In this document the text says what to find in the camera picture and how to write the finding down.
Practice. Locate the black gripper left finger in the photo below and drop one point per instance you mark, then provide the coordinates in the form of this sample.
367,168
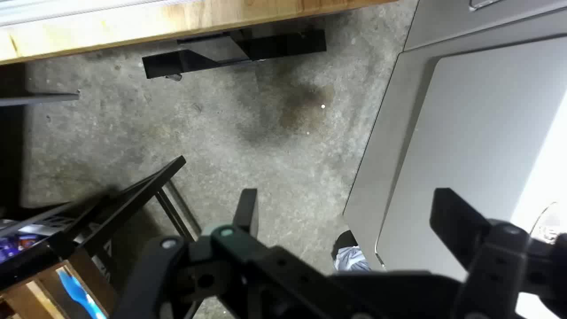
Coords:
247,216

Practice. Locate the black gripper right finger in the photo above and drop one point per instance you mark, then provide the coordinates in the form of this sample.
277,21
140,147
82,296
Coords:
457,223

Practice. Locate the white washing machine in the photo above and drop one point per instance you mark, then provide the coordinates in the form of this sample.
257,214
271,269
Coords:
477,103

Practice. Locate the black wooden stool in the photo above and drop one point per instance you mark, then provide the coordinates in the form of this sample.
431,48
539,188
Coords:
89,223

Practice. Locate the wooden cutlery tray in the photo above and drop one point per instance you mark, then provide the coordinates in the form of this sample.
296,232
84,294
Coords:
41,294

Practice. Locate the purple snack packet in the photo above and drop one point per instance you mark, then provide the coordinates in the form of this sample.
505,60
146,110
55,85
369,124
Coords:
14,244

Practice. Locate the black metal bench bracket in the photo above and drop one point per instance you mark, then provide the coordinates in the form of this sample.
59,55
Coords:
232,48

